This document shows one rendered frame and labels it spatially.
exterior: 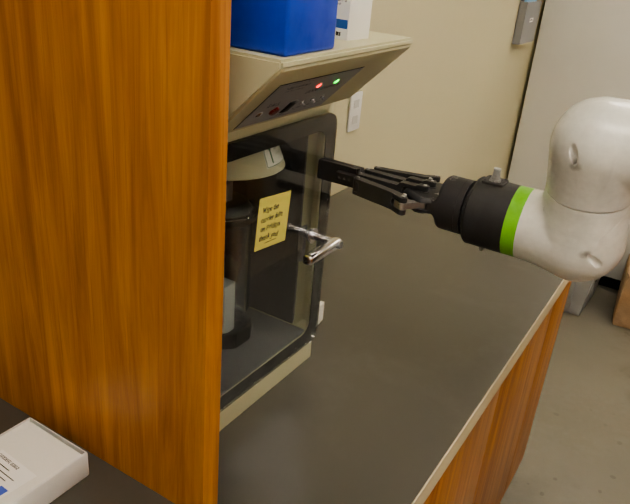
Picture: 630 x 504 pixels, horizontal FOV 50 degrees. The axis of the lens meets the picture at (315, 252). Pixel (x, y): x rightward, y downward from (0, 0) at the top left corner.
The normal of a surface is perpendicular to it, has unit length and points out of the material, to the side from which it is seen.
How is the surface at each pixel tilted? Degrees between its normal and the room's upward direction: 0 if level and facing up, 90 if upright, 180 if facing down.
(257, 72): 90
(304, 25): 90
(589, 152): 89
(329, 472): 0
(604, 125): 56
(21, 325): 90
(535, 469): 0
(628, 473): 0
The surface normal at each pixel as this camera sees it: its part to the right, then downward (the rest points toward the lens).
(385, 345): 0.08, -0.90
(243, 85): -0.53, 0.32
